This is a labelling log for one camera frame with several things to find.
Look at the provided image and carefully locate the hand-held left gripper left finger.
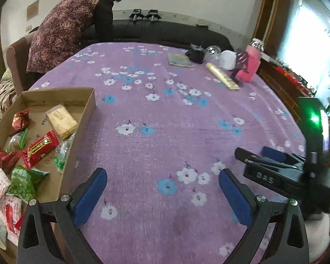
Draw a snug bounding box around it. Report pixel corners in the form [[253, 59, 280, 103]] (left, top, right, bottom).
[[16, 168, 108, 264]]

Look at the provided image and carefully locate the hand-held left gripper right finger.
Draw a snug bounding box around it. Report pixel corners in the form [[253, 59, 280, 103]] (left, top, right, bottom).
[[218, 168, 310, 264]]

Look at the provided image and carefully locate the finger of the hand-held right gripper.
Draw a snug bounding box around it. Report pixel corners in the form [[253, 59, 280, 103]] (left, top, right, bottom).
[[261, 146, 308, 165], [235, 147, 305, 176]]

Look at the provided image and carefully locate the clear green snack packet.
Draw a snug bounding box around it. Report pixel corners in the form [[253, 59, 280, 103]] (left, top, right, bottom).
[[53, 133, 76, 172]]

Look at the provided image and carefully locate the large green snack packet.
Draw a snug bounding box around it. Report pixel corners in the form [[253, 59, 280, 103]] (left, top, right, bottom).
[[5, 165, 48, 202]]

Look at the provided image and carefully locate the long red snack bar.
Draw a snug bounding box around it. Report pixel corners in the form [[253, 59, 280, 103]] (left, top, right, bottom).
[[21, 130, 60, 169]]

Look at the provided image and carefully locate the white red snack packet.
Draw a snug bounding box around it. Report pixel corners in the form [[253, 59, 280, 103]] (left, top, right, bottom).
[[0, 169, 11, 201], [0, 194, 24, 246]]

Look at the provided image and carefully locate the pale yellow cracker packet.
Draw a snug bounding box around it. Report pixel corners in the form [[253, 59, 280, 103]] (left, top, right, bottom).
[[45, 104, 78, 141]]

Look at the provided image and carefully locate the cardboard box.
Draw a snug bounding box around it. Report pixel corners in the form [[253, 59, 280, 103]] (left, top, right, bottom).
[[0, 87, 97, 264]]

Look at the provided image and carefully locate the clear orange snack packet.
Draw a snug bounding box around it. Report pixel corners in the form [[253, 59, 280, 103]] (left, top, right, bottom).
[[9, 129, 28, 152]]

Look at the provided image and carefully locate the red gold snack packet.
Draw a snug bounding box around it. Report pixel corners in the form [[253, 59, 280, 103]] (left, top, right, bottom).
[[0, 143, 21, 174], [12, 109, 31, 136]]

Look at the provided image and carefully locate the plain white snack packet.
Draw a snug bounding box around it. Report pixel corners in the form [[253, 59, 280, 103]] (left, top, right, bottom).
[[0, 217, 7, 249]]

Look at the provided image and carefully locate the wooden side cabinet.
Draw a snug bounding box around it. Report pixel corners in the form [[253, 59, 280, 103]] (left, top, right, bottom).
[[260, 58, 319, 116]]

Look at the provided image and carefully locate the pink box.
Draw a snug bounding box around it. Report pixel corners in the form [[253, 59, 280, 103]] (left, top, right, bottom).
[[231, 47, 262, 83]]

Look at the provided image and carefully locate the gold tube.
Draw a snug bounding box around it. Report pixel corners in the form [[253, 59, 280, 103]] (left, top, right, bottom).
[[206, 63, 241, 91]]

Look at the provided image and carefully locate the purple floral tablecloth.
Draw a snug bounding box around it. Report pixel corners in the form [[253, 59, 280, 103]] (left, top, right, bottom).
[[27, 42, 314, 264]]

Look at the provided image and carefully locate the white round container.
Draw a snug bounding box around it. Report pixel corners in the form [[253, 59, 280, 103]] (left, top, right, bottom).
[[218, 50, 237, 70]]

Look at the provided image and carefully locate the clear bottle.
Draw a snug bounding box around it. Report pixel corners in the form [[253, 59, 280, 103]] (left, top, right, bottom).
[[250, 38, 265, 53]]

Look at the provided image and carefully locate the clear glass sphere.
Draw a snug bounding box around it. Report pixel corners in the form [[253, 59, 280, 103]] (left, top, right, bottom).
[[205, 45, 223, 61]]

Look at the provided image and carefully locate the glass window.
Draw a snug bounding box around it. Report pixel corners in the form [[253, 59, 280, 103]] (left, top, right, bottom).
[[275, 0, 330, 132]]

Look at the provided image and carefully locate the black pouch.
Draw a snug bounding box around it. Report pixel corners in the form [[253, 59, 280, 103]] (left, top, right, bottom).
[[185, 44, 207, 64]]

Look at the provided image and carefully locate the thin notebook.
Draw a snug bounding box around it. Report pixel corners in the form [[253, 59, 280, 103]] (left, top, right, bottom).
[[168, 53, 194, 68]]

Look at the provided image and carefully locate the brown patterned blanket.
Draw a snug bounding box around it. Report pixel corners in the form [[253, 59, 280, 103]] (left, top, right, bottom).
[[0, 80, 17, 116]]

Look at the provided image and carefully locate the green floral pillow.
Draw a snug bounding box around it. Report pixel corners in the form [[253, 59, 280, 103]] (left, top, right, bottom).
[[0, 69, 13, 84]]

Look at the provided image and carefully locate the brown armchair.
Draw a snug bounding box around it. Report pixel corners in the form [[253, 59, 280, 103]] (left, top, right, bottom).
[[6, 31, 37, 97]]

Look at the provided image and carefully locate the black leather sofa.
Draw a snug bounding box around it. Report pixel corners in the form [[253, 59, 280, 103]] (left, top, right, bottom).
[[80, 19, 233, 51]]

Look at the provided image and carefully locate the black clamp device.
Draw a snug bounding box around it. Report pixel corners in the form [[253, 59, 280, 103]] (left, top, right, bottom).
[[144, 9, 161, 22], [129, 9, 145, 22]]

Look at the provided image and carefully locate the wooden wall plaque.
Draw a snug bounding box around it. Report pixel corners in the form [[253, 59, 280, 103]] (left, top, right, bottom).
[[26, 0, 39, 21]]

